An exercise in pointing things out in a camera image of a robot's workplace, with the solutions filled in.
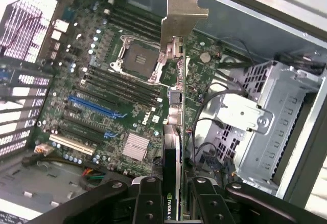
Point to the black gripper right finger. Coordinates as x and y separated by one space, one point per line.
212 203

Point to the blue expansion slot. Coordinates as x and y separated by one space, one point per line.
94 106

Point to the CPU socket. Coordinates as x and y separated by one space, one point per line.
138 57

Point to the perforated silver disk bay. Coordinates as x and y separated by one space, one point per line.
281 121

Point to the green Dell motherboard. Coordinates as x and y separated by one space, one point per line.
84 42

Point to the silver chipset heatsink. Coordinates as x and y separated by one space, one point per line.
135 146

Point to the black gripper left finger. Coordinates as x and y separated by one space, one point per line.
149 201

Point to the white expansion slot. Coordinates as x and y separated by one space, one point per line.
71 144

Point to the round coin battery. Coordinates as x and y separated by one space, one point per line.
205 57

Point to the black open PC case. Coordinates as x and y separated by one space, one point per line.
242 37

